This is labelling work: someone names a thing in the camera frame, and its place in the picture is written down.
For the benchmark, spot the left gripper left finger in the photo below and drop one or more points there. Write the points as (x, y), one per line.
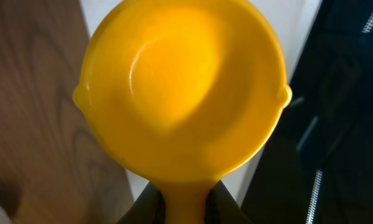
(149, 208)

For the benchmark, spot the black zippered jacket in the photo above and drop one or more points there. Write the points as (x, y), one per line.
(317, 167)

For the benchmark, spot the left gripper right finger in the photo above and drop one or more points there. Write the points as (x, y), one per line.
(221, 208)

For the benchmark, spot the yellow measuring scoop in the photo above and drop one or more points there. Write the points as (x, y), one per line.
(183, 93)

